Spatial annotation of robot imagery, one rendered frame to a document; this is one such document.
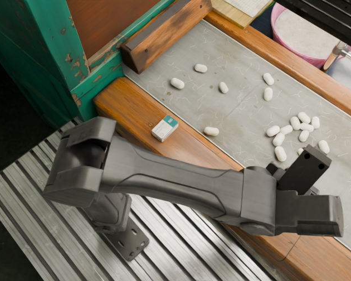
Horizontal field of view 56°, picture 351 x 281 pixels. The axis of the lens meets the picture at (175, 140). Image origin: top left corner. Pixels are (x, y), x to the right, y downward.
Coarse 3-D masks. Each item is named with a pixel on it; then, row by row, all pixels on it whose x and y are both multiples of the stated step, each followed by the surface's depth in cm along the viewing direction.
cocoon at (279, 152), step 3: (276, 147) 80; (279, 147) 79; (276, 150) 79; (279, 150) 79; (282, 150) 79; (276, 153) 79; (279, 153) 79; (282, 153) 78; (279, 156) 79; (282, 156) 78; (285, 156) 78; (279, 159) 79; (282, 159) 78; (285, 159) 79
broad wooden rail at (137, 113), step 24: (96, 96) 84; (120, 96) 84; (144, 96) 84; (120, 120) 81; (144, 120) 81; (144, 144) 79; (168, 144) 79; (192, 144) 79; (216, 168) 76; (240, 168) 78; (264, 240) 70; (288, 240) 70; (312, 240) 70; (336, 240) 72; (288, 264) 69; (312, 264) 68; (336, 264) 68
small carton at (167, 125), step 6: (162, 120) 79; (168, 120) 79; (174, 120) 79; (156, 126) 78; (162, 126) 78; (168, 126) 78; (174, 126) 78; (156, 132) 78; (162, 132) 78; (168, 132) 78; (162, 138) 77
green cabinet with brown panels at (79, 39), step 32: (0, 0) 68; (32, 0) 53; (64, 0) 58; (96, 0) 66; (128, 0) 73; (160, 0) 83; (32, 32) 63; (64, 32) 62; (96, 32) 72; (128, 32) 79; (64, 64) 68; (96, 64) 77
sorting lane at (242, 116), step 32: (192, 32) 96; (160, 64) 91; (192, 64) 92; (224, 64) 92; (256, 64) 92; (160, 96) 87; (192, 96) 87; (224, 96) 87; (256, 96) 88; (288, 96) 88; (320, 96) 88; (224, 128) 83; (256, 128) 84; (320, 128) 84; (256, 160) 80; (288, 160) 80; (320, 192) 77
